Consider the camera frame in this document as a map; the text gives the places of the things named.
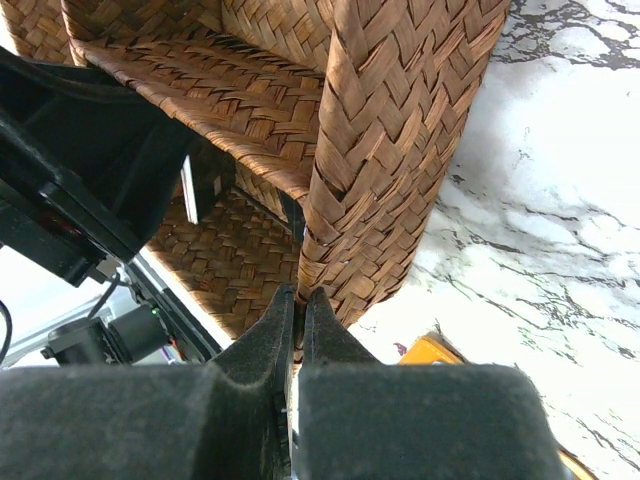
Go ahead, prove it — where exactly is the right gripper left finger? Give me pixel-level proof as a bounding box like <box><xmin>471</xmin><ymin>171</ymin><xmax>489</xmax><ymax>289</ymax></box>
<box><xmin>1</xmin><ymin>285</ymin><xmax>294</xmax><ymax>479</ymax></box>

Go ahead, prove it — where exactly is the black silver-edged credit card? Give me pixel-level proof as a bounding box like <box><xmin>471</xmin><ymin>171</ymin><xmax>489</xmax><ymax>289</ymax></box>
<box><xmin>181</xmin><ymin>148</ymin><xmax>236</xmax><ymax>225</ymax></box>

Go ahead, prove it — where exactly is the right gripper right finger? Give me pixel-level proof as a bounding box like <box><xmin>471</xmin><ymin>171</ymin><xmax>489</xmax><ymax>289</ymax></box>
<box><xmin>297</xmin><ymin>289</ymin><xmax>564</xmax><ymax>479</ymax></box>

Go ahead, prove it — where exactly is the brown woven basket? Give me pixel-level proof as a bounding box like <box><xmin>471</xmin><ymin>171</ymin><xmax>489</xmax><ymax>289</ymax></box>
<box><xmin>1</xmin><ymin>1</ymin><xmax>509</xmax><ymax>337</ymax></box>

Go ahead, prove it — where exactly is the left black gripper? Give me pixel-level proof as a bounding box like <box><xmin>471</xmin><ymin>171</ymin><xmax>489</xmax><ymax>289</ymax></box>
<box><xmin>1</xmin><ymin>51</ymin><xmax>194</xmax><ymax>286</ymax></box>

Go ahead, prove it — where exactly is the yellow leather card holder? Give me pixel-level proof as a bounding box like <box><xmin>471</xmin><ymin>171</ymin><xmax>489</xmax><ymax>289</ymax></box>
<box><xmin>394</xmin><ymin>331</ymin><xmax>597</xmax><ymax>480</ymax></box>

